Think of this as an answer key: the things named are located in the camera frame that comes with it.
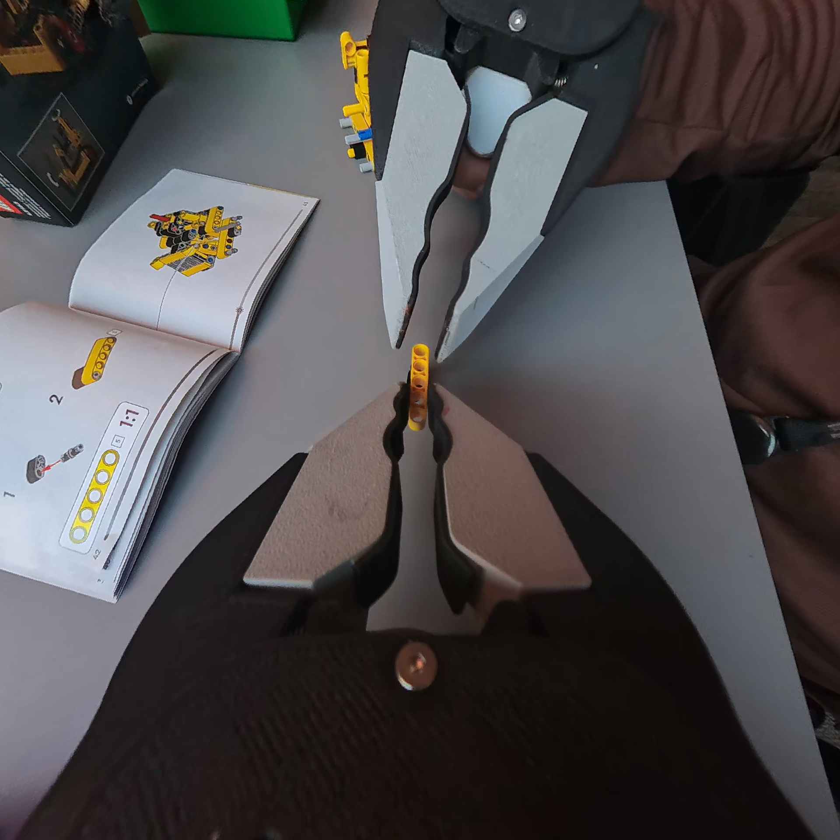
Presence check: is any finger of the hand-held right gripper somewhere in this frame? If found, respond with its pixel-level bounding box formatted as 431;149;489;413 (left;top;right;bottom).
436;97;590;364
374;49;471;350

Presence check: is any black cord with metal end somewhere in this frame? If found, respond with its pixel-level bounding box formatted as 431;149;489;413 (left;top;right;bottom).
731;413;840;467

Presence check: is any yellow lego beam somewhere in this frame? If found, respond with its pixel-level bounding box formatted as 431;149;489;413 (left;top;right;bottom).
407;343;431;433

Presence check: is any large green plastic bin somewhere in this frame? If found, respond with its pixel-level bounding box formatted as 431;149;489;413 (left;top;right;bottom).
136;0;307;42

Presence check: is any person's brown clothed torso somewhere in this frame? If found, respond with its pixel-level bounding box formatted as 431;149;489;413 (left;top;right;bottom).
689;217;840;719

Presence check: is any open lego instruction booklet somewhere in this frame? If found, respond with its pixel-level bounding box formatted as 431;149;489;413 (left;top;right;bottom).
0;168;321;603

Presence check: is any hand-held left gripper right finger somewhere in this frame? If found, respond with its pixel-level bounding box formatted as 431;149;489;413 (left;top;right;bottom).
430;384;592;616

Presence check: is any partly built yellow lego model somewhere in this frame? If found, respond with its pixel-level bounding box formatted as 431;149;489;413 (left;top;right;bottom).
339;31;379;173

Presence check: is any person's right forearm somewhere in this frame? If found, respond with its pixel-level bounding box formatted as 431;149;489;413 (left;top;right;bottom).
591;0;840;190

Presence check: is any person's right hand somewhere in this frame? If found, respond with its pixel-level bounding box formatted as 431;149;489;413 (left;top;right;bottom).
453;147;494;199

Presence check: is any black lego set box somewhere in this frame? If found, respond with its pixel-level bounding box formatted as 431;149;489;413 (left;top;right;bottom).
0;0;158;228

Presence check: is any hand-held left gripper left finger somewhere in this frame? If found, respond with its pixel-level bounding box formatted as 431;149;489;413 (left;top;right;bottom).
243;382;404;608

